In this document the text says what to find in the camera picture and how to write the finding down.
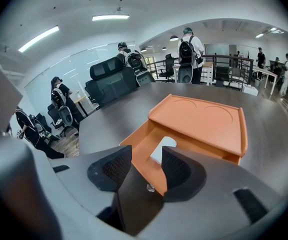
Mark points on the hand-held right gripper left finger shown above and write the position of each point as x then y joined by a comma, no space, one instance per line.
114,167

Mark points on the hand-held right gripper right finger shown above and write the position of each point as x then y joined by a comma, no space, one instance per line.
176,170

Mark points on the white item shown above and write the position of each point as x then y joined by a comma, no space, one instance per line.
162,149

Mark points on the orange plastic box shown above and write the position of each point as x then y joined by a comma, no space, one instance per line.
196,124

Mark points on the white box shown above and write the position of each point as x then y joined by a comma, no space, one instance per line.
249,89

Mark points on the small clear plastic piece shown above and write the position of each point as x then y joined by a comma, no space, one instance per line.
150,188

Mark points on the grey-backed office chair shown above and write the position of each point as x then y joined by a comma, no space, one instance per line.
185,74
66,116
145,78

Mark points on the wooden-top desk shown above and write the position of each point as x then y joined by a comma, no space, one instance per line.
81,101

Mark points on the large black office chair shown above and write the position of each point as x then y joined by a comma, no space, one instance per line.
111,84

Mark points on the black mesh office chair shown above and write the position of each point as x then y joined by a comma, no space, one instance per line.
168,66

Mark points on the black backpack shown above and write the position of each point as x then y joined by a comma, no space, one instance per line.
186,51

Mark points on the black metal railing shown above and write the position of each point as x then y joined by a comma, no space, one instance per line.
234,64

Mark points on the black pendant lamp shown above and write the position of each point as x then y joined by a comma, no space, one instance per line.
174,38
143,49
164,48

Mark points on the long ceiling light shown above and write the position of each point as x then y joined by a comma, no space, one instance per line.
110,17
39,39

